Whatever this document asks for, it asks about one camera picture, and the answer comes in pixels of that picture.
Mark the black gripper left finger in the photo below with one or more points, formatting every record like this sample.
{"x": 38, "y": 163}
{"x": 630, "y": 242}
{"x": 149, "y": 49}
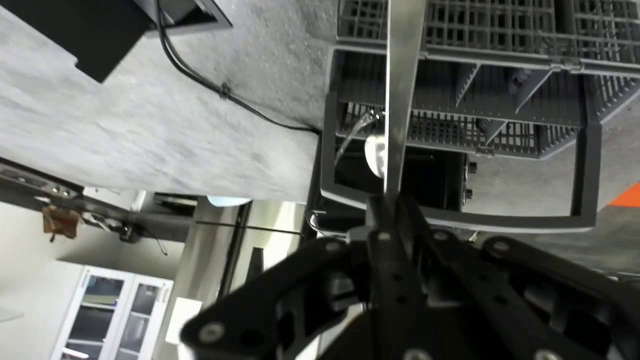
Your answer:
{"x": 320, "y": 292}

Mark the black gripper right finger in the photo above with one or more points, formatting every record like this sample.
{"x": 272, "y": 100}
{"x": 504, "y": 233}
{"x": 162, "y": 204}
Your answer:
{"x": 506, "y": 301}

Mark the silver metal fork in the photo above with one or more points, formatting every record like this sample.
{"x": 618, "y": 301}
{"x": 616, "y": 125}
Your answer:
{"x": 402, "y": 80}

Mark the teal pendant lamp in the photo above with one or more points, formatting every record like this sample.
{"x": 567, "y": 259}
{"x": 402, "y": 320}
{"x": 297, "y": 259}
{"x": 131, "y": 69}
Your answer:
{"x": 228, "y": 201}

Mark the small white round object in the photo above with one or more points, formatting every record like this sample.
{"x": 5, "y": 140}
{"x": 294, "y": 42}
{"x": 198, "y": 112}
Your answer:
{"x": 374, "y": 155}

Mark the black plastic crate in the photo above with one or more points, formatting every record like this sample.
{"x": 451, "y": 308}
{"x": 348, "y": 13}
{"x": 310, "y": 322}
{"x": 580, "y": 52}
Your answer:
{"x": 506, "y": 100}

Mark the small black angled box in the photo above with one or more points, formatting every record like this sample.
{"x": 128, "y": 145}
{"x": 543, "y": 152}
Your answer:
{"x": 192, "y": 13}

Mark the white glass-door wall cabinet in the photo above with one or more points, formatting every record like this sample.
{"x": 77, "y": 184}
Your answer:
{"x": 111, "y": 312}

